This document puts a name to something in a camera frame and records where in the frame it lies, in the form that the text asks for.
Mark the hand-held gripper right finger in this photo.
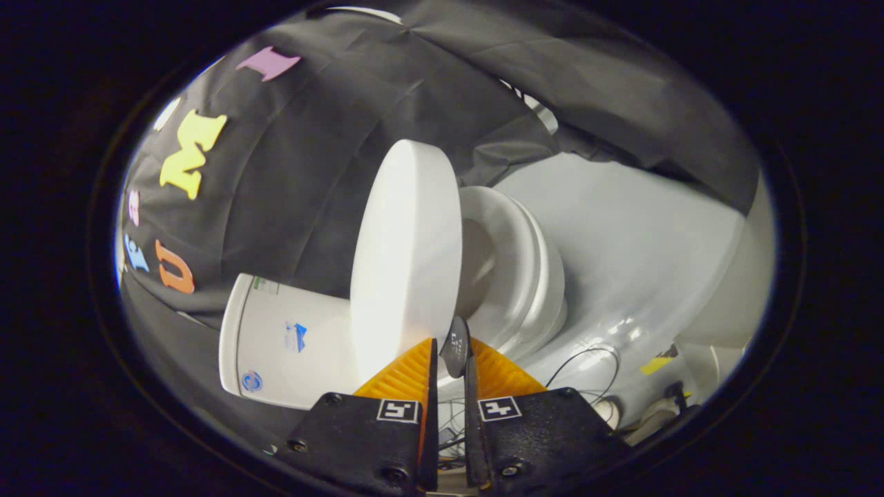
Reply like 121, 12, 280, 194
463, 338, 631, 492

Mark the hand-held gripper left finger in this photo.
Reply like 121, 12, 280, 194
275, 338, 441, 497

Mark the dark round lid tab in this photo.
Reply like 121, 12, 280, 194
440, 316, 473, 379

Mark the white toilet bowl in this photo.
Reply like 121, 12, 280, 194
456, 207, 569, 367

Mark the white toilet seat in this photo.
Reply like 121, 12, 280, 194
456, 186, 546, 344

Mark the yellow tape piece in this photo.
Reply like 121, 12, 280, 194
640, 344, 680, 377

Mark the black backdrop cloth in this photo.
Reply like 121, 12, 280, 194
114, 6, 762, 446

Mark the thin black cable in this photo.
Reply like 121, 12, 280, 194
544, 345, 622, 408

